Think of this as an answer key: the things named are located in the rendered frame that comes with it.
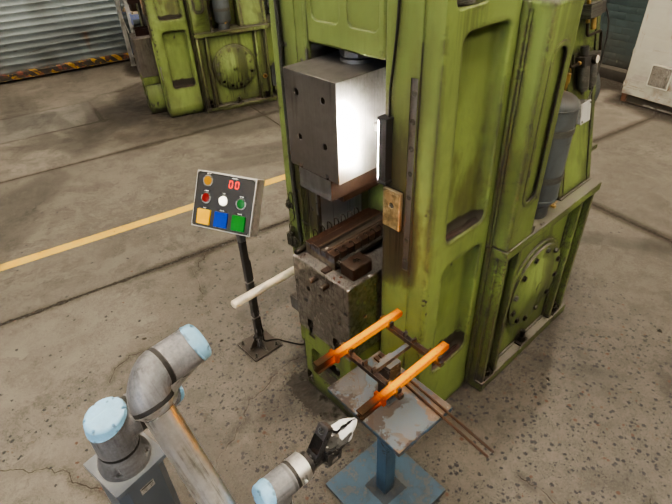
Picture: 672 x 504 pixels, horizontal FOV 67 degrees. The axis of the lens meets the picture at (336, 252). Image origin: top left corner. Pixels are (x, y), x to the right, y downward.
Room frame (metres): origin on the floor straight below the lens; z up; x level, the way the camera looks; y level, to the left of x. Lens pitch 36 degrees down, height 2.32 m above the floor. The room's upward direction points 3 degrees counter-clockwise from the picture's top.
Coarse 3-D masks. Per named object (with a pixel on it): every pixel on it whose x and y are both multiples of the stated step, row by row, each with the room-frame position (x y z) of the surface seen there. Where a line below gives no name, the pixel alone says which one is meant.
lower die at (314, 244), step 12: (360, 216) 2.12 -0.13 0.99; (372, 216) 2.10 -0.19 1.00; (336, 228) 2.04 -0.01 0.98; (348, 228) 2.02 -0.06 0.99; (312, 240) 1.94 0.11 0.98; (324, 240) 1.92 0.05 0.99; (348, 240) 1.91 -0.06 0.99; (360, 240) 1.91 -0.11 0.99; (372, 240) 1.95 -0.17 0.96; (312, 252) 1.91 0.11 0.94; (324, 252) 1.84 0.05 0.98; (336, 252) 1.82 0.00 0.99; (348, 252) 1.85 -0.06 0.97
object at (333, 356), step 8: (392, 312) 1.46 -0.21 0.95; (400, 312) 1.46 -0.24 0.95; (384, 320) 1.42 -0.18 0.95; (392, 320) 1.43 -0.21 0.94; (368, 328) 1.38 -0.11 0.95; (376, 328) 1.38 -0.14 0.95; (360, 336) 1.34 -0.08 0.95; (368, 336) 1.35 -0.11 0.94; (344, 344) 1.30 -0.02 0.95; (352, 344) 1.30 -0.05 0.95; (328, 352) 1.26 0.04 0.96; (336, 352) 1.27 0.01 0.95; (344, 352) 1.27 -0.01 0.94; (320, 360) 1.22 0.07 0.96; (328, 360) 1.24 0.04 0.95; (336, 360) 1.24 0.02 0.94; (320, 368) 1.21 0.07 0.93
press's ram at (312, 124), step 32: (320, 64) 1.99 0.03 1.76; (352, 64) 1.97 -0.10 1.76; (384, 64) 1.95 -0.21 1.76; (288, 96) 1.96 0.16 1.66; (320, 96) 1.82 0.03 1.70; (352, 96) 1.81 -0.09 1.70; (384, 96) 1.92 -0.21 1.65; (288, 128) 1.98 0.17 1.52; (320, 128) 1.83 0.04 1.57; (352, 128) 1.81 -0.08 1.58; (320, 160) 1.83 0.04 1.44; (352, 160) 1.80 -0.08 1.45
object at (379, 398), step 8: (440, 344) 1.28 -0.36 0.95; (448, 344) 1.28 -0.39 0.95; (432, 352) 1.25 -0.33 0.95; (440, 352) 1.25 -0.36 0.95; (424, 360) 1.21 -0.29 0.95; (432, 360) 1.22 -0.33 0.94; (416, 368) 1.18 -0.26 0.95; (424, 368) 1.19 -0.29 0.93; (400, 376) 1.14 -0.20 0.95; (408, 376) 1.14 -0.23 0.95; (392, 384) 1.11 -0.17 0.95; (400, 384) 1.11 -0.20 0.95; (376, 392) 1.08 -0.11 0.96; (384, 392) 1.08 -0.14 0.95; (392, 392) 1.08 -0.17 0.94; (368, 400) 1.05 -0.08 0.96; (376, 400) 1.05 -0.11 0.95; (384, 400) 1.05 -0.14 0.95; (360, 408) 1.02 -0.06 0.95; (368, 408) 1.02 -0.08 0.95; (376, 408) 1.03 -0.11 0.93; (360, 416) 1.00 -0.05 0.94
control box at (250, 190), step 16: (224, 176) 2.22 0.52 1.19; (240, 176) 2.21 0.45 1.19; (208, 192) 2.21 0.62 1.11; (224, 192) 2.18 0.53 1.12; (240, 192) 2.15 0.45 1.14; (256, 192) 2.13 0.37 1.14; (208, 208) 2.17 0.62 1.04; (224, 208) 2.14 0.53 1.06; (256, 208) 2.11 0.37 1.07; (192, 224) 2.16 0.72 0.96; (256, 224) 2.09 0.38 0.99
